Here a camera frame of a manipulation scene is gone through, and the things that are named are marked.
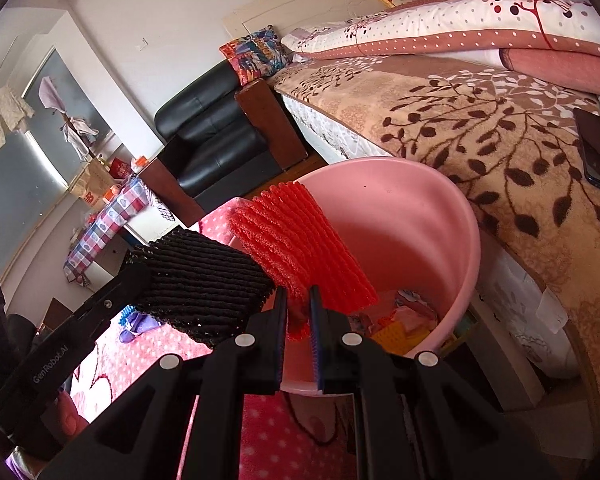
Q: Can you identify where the blue foam net sleeve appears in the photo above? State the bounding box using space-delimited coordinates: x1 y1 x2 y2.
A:
119 306 136 328

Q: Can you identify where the purple cloth wrapper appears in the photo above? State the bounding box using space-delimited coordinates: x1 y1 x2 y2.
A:
119 310 162 344

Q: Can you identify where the pink wrapper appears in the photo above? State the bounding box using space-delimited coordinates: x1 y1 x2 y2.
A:
356 299 412 336

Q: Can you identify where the black foam net sleeve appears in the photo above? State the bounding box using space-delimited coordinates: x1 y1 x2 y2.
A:
126 228 275 349

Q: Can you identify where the red foam net sleeve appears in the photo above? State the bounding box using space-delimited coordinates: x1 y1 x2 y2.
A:
230 182 379 340

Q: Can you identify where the yellow foam net sleeve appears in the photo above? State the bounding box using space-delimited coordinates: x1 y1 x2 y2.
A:
372 321 430 356

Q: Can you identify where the pink plastic trash bin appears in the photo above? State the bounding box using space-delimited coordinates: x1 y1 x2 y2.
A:
282 157 480 396

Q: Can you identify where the person's hand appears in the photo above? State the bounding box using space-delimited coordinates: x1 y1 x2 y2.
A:
15 391 88 478

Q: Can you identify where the checked tablecloth table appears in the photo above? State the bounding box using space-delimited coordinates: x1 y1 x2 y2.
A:
62 177 178 286

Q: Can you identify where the pink polka dot blanket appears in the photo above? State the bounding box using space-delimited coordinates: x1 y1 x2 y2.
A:
66 196 361 480

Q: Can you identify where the orange box on table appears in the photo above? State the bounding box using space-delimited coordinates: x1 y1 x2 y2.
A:
102 184 121 204

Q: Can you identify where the brown paper bag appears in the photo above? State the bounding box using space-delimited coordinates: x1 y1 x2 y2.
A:
69 159 114 210

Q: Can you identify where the red gift bag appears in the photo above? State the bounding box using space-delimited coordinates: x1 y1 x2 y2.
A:
109 157 133 180

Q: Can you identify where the coat rack with clothes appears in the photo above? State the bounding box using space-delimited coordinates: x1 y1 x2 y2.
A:
38 76 98 160

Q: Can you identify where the black leather armchair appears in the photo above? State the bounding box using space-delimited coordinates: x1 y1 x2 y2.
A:
140 61 308 228

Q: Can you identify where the hanging cream sweater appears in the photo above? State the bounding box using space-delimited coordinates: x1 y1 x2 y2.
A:
0 86 34 149

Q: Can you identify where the colourful comic cushion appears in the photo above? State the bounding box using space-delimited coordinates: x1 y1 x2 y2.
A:
219 25 290 87

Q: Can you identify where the bed with brown leaf blanket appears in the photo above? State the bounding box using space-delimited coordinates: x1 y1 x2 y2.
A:
222 0 600 451

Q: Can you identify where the black phone on bed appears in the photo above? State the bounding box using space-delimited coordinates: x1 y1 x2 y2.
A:
572 108 600 188

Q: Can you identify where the white red dotted quilt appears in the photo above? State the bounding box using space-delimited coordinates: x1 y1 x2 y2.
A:
283 0 600 96

